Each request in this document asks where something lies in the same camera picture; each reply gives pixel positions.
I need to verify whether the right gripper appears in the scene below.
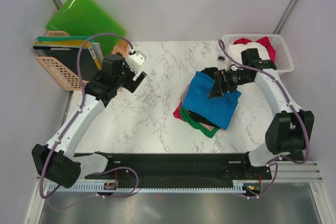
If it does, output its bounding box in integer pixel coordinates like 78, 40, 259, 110
207, 68, 252, 99

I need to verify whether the blue t-shirt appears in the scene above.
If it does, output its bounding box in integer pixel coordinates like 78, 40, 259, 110
182, 71, 241, 130

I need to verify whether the black t-shirt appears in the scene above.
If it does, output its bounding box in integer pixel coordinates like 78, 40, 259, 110
181, 67, 220, 129

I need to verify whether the pink t-shirt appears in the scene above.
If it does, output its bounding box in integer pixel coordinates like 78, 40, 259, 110
180, 86, 214, 131

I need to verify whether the green t-shirt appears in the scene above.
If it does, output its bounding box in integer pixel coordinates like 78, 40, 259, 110
180, 107, 219, 138

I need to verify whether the red t-shirt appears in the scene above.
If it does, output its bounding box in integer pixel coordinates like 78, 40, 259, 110
233, 36, 276, 62
173, 102, 183, 121

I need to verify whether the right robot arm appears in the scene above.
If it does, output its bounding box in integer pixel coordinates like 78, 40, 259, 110
208, 48, 314, 179

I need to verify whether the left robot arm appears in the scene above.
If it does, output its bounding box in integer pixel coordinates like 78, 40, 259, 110
32, 51, 146, 188

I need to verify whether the orange compartment tray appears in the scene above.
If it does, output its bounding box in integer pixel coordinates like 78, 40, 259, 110
111, 40, 131, 58

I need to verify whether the orange file rack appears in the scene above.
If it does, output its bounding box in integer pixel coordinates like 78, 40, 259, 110
35, 30, 87, 91

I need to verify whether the red t-shirt in basket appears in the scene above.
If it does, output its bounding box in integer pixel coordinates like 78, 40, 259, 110
233, 36, 276, 62

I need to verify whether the white plastic basket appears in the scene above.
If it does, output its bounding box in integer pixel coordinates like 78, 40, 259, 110
222, 34, 294, 75

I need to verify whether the black folder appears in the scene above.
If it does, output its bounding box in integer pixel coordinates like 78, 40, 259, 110
33, 46, 101, 81

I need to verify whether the yellow folder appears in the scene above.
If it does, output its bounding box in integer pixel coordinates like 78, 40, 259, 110
34, 40, 85, 48

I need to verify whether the green plastic board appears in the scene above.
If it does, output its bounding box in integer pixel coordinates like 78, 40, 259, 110
45, 0, 128, 57

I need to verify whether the teal folder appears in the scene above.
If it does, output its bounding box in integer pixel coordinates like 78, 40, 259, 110
36, 36, 89, 42

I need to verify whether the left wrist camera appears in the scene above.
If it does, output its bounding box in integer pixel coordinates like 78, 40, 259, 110
125, 51, 146, 72

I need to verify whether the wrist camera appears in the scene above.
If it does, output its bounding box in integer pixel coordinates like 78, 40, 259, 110
125, 51, 146, 72
217, 55, 227, 63

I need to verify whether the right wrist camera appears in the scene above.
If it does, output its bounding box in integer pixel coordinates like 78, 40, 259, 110
217, 55, 227, 63

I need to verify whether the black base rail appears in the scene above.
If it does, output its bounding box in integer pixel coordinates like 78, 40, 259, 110
85, 153, 272, 188

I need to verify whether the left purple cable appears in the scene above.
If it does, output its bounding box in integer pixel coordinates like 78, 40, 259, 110
39, 33, 140, 199

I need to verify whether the white cable duct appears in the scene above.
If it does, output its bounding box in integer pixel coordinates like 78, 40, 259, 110
57, 180, 261, 194

